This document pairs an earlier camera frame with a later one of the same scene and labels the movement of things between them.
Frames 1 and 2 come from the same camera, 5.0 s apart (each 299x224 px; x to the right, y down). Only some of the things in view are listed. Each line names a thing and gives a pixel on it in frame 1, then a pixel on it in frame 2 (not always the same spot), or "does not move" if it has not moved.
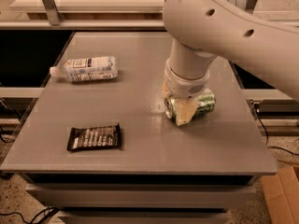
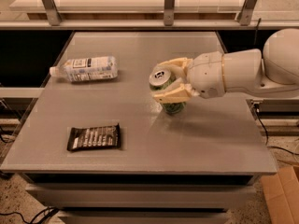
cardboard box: (281, 191) does not move
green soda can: (206, 105) to (161, 78)
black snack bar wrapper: (93, 137) does not move
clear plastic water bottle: (86, 69) does not move
